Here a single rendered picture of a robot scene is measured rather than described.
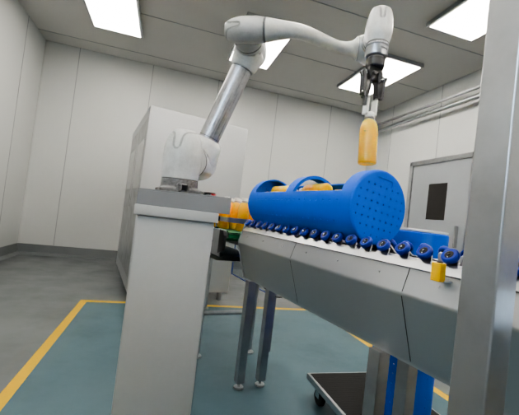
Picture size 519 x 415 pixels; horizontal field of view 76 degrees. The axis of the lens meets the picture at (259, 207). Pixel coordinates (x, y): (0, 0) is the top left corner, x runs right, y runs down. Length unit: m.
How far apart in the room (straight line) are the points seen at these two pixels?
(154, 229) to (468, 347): 1.05
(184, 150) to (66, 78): 5.24
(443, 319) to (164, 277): 0.94
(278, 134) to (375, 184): 5.34
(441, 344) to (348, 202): 0.52
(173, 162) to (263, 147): 5.07
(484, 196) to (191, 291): 1.05
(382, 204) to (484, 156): 0.68
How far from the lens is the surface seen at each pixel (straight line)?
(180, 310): 1.40
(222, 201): 1.34
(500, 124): 0.70
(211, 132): 1.63
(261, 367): 2.19
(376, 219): 1.31
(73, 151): 6.27
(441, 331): 1.02
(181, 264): 1.36
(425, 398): 1.87
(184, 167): 1.41
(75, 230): 6.22
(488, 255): 0.67
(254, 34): 1.58
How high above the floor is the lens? 1.01
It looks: 2 degrees up
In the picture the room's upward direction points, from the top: 7 degrees clockwise
